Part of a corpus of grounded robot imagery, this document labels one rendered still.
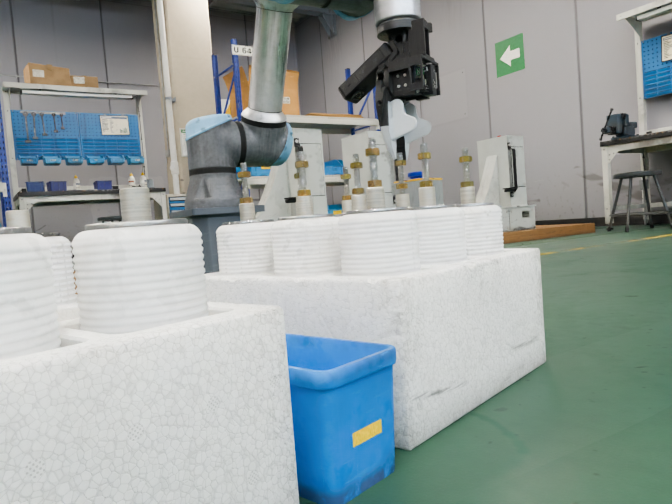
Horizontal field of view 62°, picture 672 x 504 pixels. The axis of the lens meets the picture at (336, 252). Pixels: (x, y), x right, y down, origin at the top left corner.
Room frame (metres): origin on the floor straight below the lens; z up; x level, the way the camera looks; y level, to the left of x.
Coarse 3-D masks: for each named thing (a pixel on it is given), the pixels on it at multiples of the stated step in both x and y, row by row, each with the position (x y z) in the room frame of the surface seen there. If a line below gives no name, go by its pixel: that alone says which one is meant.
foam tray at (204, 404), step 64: (64, 320) 0.55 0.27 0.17; (192, 320) 0.40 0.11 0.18; (256, 320) 0.42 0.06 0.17; (0, 384) 0.29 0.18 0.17; (64, 384) 0.31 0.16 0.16; (128, 384) 0.34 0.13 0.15; (192, 384) 0.37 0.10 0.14; (256, 384) 0.42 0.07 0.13; (0, 448) 0.28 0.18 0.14; (64, 448) 0.31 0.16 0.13; (128, 448) 0.34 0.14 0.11; (192, 448) 0.37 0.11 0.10; (256, 448) 0.41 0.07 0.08
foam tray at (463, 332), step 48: (240, 288) 0.73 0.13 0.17; (288, 288) 0.67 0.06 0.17; (336, 288) 0.62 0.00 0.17; (384, 288) 0.58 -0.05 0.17; (432, 288) 0.61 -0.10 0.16; (480, 288) 0.70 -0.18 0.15; (528, 288) 0.82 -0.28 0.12; (336, 336) 0.62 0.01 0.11; (384, 336) 0.58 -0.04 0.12; (432, 336) 0.61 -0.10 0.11; (480, 336) 0.70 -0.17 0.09; (528, 336) 0.81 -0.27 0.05; (432, 384) 0.60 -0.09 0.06; (480, 384) 0.69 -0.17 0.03; (432, 432) 0.60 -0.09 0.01
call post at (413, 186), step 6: (420, 180) 1.07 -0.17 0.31; (432, 180) 1.08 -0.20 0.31; (438, 180) 1.10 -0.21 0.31; (408, 186) 1.08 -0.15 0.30; (414, 186) 1.07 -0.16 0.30; (438, 186) 1.10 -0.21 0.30; (396, 192) 1.10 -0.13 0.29; (408, 192) 1.08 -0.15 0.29; (414, 192) 1.07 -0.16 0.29; (438, 192) 1.10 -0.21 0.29; (414, 198) 1.08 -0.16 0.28; (438, 198) 1.10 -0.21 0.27; (396, 204) 1.10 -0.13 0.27; (414, 204) 1.08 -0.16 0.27; (438, 204) 1.10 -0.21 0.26
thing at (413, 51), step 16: (384, 32) 0.91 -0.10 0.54; (400, 32) 0.91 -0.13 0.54; (416, 32) 0.89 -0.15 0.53; (400, 48) 0.91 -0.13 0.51; (416, 48) 0.89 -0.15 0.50; (384, 64) 0.91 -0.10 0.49; (400, 64) 0.89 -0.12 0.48; (416, 64) 0.87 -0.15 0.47; (432, 64) 0.93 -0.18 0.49; (384, 80) 0.90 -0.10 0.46; (400, 80) 0.90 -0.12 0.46; (416, 80) 0.88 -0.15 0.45; (432, 80) 0.91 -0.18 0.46; (400, 96) 0.91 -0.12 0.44; (416, 96) 0.94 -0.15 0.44; (432, 96) 0.93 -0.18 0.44
